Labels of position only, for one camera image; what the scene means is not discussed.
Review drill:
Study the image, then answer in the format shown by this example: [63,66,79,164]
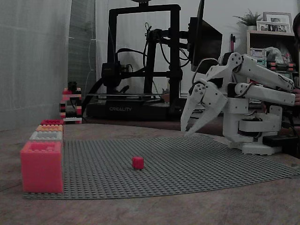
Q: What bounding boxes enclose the red brick block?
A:
[41,119,64,126]

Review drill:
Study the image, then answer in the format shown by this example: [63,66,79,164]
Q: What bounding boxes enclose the black power box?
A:
[262,135,300,149]

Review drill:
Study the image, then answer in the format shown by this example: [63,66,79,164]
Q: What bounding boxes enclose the brick tower structure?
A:
[59,87,83,124]

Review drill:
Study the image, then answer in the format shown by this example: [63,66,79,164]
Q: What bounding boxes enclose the white sheer curtain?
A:
[0,0,97,132]

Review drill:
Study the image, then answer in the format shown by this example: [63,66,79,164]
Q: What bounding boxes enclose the grey brick block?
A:
[29,131,64,143]

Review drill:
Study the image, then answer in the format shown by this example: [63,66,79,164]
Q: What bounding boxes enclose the wide white picture frame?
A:
[256,20,290,33]

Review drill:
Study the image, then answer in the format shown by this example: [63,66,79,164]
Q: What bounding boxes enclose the black Creality 3D printer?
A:
[85,3,183,121]

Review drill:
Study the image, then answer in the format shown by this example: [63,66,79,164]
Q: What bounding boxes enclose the black computer monitor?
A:
[188,0,223,72]

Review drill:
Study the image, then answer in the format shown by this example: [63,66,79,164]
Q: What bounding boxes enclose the orange brick block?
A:
[35,124,64,132]

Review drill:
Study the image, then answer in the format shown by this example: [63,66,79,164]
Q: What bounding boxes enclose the grey studded baseplate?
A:
[23,135,300,200]

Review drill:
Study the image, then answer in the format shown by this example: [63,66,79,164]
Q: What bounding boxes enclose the wooden shelf unit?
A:
[246,30,300,104]

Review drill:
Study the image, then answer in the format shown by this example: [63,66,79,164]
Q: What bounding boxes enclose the green potted plant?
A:
[233,8,263,30]

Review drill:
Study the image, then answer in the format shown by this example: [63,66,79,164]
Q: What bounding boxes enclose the tall white picture frame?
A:
[262,11,293,24]

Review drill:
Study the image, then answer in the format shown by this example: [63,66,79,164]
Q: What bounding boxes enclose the small red cube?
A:
[132,156,144,170]

